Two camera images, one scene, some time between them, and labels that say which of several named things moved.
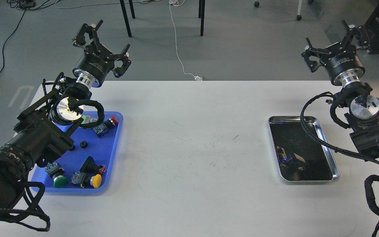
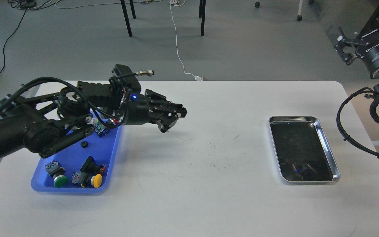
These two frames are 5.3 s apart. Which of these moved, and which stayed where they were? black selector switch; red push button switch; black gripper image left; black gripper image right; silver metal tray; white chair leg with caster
Moved: black gripper image left; black gripper image right
Stayed: silver metal tray; black selector switch; white chair leg with caster; red push button switch
